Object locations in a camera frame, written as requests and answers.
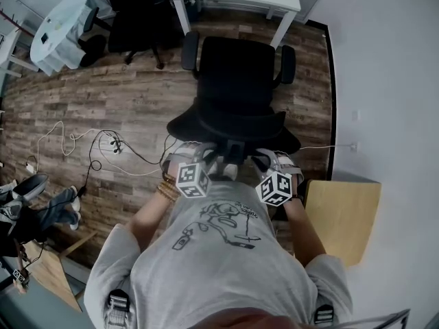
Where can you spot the person's left forearm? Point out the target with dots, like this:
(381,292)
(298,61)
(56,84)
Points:
(151,218)

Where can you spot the white power strip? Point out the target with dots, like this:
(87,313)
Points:
(116,145)

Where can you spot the white charger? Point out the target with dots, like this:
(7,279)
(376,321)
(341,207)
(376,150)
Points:
(31,166)

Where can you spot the person's grey printed T-shirt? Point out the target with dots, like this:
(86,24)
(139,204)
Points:
(219,279)

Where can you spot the black mesh armrest chair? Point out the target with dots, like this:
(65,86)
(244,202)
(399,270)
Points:
(236,81)

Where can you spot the person's white shoe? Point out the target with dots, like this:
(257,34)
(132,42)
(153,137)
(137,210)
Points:
(214,170)
(230,172)

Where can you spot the light wooden table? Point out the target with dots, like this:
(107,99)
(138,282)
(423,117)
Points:
(48,269)

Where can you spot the wooden stool seat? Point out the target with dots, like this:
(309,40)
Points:
(343,218)

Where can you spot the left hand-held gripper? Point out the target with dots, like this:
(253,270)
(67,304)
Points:
(192,180)

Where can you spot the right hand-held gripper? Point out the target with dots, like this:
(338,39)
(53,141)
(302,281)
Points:
(276,187)

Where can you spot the person's right forearm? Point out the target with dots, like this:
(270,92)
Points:
(305,228)

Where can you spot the person's head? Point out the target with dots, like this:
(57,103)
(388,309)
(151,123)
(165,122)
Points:
(254,320)

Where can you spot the round white table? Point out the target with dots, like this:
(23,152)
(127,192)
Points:
(58,41)

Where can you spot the white wall socket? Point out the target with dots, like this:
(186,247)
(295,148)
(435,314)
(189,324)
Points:
(354,146)

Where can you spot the black box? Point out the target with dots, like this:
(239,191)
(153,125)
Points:
(279,214)

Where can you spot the head mount frame bar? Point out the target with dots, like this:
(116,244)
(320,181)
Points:
(394,315)

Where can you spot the person's right white shoe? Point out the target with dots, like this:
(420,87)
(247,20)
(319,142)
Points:
(230,172)

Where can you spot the brown wooden coat rack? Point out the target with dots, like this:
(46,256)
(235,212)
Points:
(10,17)

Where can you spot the person's left hand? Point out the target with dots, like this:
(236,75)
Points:
(171,171)

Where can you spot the person's left white shoe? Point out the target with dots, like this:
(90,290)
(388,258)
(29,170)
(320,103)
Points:
(214,170)

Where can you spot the black phone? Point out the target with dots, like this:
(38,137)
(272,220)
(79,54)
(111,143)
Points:
(45,38)

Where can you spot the black office chair with headrest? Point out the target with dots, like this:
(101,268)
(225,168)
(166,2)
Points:
(137,22)

